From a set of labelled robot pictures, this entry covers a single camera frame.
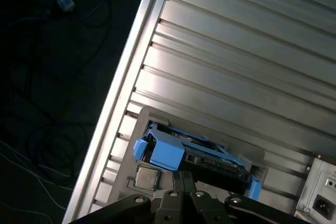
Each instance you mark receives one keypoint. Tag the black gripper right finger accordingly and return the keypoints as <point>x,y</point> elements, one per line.
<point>204,208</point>

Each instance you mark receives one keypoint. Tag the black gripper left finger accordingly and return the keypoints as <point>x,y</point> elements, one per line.
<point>168,208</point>

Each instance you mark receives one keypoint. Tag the hard disk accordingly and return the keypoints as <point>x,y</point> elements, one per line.
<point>168,153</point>

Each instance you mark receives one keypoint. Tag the silver CPU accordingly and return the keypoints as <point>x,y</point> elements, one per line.
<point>147,178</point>

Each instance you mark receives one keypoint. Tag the grey parts rack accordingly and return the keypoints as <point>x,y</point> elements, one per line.
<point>147,115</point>

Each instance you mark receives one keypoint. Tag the black open PC case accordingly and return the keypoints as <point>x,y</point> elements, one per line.
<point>315,171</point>

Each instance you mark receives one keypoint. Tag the grey power supply unit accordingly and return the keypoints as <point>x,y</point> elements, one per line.
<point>323,203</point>

